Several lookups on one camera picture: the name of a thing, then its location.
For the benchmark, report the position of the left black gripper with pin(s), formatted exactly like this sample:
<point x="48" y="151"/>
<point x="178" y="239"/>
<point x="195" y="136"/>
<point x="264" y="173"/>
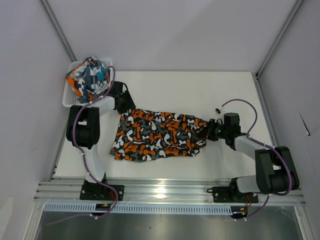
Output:
<point x="126" y="104"/>

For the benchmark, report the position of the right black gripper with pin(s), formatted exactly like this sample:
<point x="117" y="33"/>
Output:
<point x="212" y="129"/>

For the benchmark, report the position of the orange black camo shorts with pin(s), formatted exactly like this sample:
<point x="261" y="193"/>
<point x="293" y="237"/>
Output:
<point x="144" y="135"/>

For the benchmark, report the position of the blue orange patterned shorts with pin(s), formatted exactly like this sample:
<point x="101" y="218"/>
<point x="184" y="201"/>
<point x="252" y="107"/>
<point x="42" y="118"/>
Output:
<point x="89" y="79"/>

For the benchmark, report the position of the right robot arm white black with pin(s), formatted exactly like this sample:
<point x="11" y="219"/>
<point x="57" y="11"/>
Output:
<point x="275" y="172"/>

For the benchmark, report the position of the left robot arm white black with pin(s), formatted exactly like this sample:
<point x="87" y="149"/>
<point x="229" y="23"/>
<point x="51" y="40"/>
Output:
<point x="84" y="129"/>

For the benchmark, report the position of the white plastic basket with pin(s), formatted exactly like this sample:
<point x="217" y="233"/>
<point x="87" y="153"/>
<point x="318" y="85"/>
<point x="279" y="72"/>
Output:
<point x="69" y="95"/>

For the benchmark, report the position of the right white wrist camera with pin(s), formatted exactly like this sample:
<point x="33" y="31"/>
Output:
<point x="219" y="111"/>

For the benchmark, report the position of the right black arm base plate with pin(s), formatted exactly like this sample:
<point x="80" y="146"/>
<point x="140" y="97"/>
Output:
<point x="224" y="194"/>

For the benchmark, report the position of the right aluminium frame post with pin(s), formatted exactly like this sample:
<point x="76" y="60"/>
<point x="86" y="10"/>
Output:
<point x="280" y="37"/>

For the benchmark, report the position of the aluminium frame post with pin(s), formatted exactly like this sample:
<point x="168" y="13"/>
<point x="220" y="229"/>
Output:
<point x="57" y="29"/>
<point x="280" y="37"/>

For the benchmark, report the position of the aluminium mounting rail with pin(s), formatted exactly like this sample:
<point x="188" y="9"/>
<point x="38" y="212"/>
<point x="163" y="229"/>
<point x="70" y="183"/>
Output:
<point x="136" y="191"/>

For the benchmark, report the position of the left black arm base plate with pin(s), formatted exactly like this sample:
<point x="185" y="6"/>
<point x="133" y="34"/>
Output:
<point x="95" y="192"/>

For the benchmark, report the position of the white slotted cable duct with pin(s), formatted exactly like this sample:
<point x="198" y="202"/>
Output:
<point x="139" y="208"/>

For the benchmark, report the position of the left aluminium frame post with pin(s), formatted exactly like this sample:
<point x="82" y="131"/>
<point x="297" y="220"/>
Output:
<point x="57" y="29"/>

